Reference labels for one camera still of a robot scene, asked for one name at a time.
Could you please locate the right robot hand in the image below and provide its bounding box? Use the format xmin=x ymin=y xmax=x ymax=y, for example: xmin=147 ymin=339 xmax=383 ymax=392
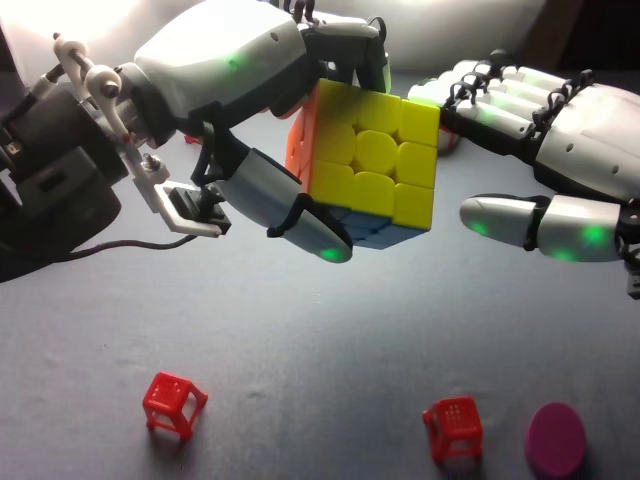
xmin=407 ymin=48 xmax=640 ymax=301

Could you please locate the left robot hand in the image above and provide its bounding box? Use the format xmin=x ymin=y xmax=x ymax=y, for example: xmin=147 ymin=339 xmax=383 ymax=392
xmin=119 ymin=0 xmax=395 ymax=265

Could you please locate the Rubik's cube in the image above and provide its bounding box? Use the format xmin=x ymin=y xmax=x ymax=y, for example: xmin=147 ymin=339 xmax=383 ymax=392
xmin=284 ymin=77 xmax=442 ymax=251

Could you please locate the red and white toy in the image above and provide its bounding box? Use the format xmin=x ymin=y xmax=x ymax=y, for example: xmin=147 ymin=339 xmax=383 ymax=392
xmin=438 ymin=125 xmax=464 ymax=157

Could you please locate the grey table cloth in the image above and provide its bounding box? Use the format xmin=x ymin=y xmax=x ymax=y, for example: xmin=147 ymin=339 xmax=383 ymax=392
xmin=0 ymin=67 xmax=640 ymax=480

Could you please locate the magenta round disc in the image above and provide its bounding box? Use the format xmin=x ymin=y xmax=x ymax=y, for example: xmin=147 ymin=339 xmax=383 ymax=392
xmin=524 ymin=402 xmax=588 ymax=478

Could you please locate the red toy stool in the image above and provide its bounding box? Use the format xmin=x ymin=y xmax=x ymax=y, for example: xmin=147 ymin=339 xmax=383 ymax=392
xmin=422 ymin=396 xmax=484 ymax=464
xmin=142 ymin=371 xmax=209 ymax=442

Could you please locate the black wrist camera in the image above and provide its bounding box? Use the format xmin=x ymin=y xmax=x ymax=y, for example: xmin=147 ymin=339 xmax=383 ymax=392
xmin=149 ymin=180 xmax=234 ymax=239

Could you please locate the grey camera cable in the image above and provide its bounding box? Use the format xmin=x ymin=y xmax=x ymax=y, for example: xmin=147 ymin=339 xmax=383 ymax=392
xmin=64 ymin=233 xmax=197 ymax=261

